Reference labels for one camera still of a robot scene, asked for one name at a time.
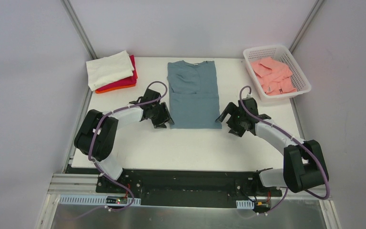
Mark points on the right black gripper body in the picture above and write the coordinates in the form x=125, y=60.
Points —
x=232, y=117

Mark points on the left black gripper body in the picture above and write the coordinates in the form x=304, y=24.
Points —
x=162, y=114

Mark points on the blue-grey t-shirt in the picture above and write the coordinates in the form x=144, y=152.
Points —
x=193, y=95

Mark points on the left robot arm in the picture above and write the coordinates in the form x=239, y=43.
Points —
x=96, y=135

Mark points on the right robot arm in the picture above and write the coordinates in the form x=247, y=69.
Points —
x=303, y=161

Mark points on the red folded t-shirt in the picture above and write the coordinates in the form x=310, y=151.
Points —
x=124, y=82

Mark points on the pink t-shirt in basket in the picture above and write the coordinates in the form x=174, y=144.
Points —
x=273, y=76

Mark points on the white plastic basket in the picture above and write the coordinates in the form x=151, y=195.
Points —
x=282, y=54

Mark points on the orange folded t-shirt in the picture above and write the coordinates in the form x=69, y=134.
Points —
x=115, y=89

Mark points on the white folded t-shirt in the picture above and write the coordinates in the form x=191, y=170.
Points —
x=106, y=70

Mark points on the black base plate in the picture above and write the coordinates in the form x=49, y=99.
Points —
x=202, y=189

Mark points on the right white cable duct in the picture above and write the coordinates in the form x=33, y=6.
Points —
x=244, y=204

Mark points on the white cable duct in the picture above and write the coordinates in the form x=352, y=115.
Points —
x=244, y=204
x=98, y=200

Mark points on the aluminium frame rail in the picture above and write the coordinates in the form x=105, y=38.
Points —
x=73, y=184

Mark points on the left white cable duct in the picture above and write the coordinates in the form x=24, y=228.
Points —
x=98, y=200

